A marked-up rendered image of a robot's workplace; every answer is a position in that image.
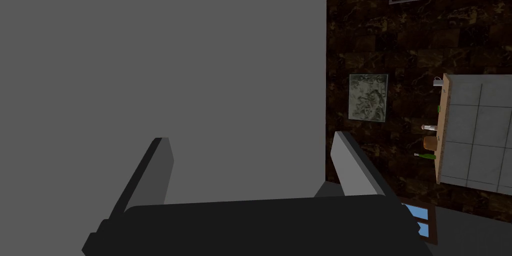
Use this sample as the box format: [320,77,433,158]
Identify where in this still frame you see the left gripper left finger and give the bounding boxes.
[108,137,175,222]

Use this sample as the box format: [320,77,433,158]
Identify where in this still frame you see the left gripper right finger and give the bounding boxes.
[330,131,397,199]

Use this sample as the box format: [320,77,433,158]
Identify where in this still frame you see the grey kitchen counter with items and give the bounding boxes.
[413,74,512,197]

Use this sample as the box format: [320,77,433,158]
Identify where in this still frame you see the grey-green wall picture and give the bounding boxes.
[348,74,389,123]

